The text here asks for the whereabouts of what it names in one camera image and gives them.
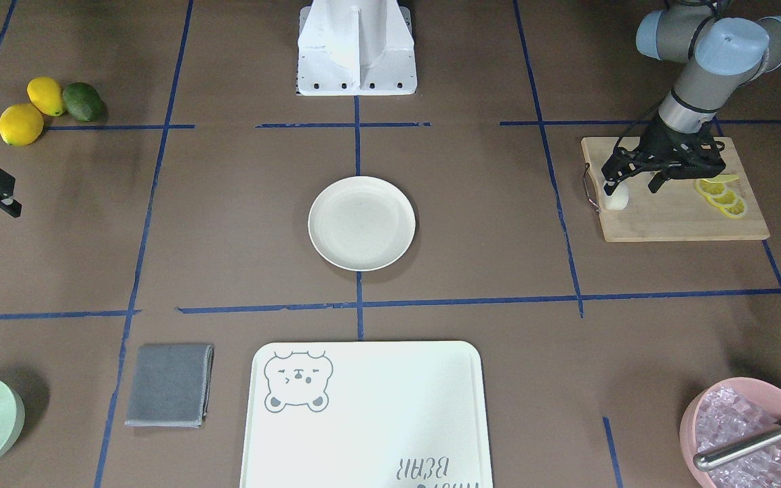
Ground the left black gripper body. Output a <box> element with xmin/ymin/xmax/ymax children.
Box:
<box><xmin>625</xmin><ymin>114</ymin><xmax>726</xmax><ymax>180</ymax></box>

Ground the white steamed bun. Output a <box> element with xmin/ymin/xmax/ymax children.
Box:
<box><xmin>600</xmin><ymin>182</ymin><xmax>630</xmax><ymax>211</ymax></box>

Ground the cream round plate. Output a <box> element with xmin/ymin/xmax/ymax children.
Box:
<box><xmin>307</xmin><ymin>176</ymin><xmax>416</xmax><ymax>272</ymax></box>

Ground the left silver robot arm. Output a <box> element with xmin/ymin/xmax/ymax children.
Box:
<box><xmin>601</xmin><ymin>1</ymin><xmax>781</xmax><ymax>197</ymax></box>

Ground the white bear tray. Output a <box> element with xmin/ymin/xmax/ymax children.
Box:
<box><xmin>239</xmin><ymin>340</ymin><xmax>495</xmax><ymax>487</ymax></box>

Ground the yellow plastic knife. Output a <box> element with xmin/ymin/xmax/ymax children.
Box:
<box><xmin>672</xmin><ymin>174</ymin><xmax>740</xmax><ymax>183</ymax></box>

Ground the bamboo cutting board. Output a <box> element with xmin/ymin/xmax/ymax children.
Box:
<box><xmin>582</xmin><ymin>137</ymin><xmax>771</xmax><ymax>242</ymax></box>

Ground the lemon slice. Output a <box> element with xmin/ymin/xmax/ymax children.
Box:
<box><xmin>718</xmin><ymin>198</ymin><xmax>748</xmax><ymax>219</ymax></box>
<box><xmin>704</xmin><ymin>189</ymin><xmax>740</xmax><ymax>208</ymax></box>
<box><xmin>694</xmin><ymin>179</ymin><xmax>728</xmax><ymax>199</ymax></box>

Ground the yellow lemon front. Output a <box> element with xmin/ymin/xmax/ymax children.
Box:
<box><xmin>0</xmin><ymin>103</ymin><xmax>45</xmax><ymax>147</ymax></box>

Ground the yellow lemon near avocado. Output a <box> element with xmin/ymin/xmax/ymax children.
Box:
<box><xmin>26</xmin><ymin>77</ymin><xmax>66</xmax><ymax>117</ymax></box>

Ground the green avocado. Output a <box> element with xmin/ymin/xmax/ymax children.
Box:
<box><xmin>62</xmin><ymin>81</ymin><xmax>106</xmax><ymax>123</ymax></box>

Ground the pink bowl with ice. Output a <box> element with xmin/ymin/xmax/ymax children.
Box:
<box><xmin>679</xmin><ymin>377</ymin><xmax>781</xmax><ymax>487</ymax></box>

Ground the grey folded cloth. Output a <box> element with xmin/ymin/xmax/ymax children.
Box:
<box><xmin>125</xmin><ymin>343</ymin><xmax>214</xmax><ymax>428</ymax></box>

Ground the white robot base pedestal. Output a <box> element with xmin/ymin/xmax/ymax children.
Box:
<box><xmin>296</xmin><ymin>1</ymin><xmax>418</xmax><ymax>96</ymax></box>

